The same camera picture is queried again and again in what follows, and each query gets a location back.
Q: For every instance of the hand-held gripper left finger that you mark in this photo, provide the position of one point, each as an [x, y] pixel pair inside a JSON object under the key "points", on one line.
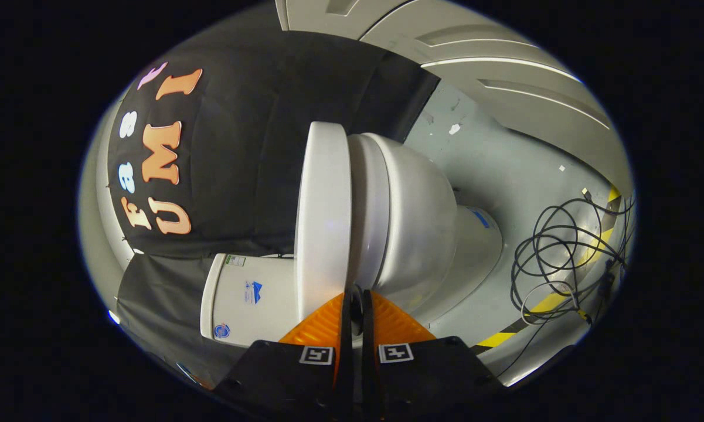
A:
{"points": [[293, 375]]}

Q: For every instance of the black backdrop cloth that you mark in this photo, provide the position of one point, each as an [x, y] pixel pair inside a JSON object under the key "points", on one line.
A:
{"points": [[240, 146]]}

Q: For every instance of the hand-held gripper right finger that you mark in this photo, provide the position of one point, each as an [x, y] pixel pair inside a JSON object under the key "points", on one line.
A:
{"points": [[428, 375]]}

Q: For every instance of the white toilet lid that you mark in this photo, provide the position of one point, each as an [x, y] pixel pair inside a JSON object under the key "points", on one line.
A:
{"points": [[323, 217]]}

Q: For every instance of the yellow black floor tape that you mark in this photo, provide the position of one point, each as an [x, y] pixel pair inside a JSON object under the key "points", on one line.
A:
{"points": [[548, 302]]}

